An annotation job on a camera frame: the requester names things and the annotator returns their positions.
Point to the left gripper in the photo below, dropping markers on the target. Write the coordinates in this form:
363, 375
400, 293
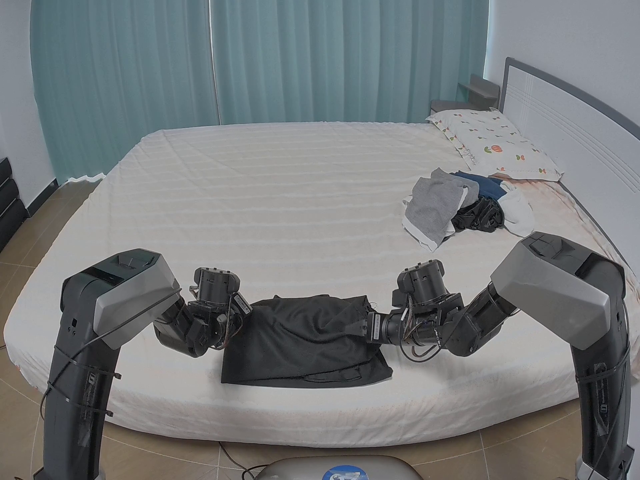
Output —
236, 318

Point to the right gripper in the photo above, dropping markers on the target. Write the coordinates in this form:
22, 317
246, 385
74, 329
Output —
387, 328

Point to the black T-shirt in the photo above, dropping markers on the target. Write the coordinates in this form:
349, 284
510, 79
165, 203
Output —
300, 348

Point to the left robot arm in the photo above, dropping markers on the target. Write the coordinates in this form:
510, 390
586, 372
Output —
125, 293

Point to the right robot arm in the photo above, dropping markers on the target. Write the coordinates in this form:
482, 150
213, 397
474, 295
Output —
560, 288

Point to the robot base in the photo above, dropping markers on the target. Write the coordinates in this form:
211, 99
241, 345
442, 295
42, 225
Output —
300, 470

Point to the bed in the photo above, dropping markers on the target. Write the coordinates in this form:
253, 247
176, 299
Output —
300, 208

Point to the grey and white garment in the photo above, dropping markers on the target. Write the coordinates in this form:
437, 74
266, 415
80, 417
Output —
432, 210

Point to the black shiny garment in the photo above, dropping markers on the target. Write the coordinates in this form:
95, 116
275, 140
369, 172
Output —
477, 217

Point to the dark blue garment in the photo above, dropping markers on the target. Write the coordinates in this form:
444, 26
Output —
482, 185

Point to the white printed pillow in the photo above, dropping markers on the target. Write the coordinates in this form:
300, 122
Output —
500, 140

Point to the grey bedside table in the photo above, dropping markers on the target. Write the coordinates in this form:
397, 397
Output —
470, 93

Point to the black chest of drawers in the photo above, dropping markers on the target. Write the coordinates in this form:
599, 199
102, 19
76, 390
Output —
11, 203

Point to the blue-green curtain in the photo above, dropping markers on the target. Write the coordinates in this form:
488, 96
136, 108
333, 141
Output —
350, 43
125, 68

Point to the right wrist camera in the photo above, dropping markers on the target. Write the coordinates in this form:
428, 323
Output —
397, 299

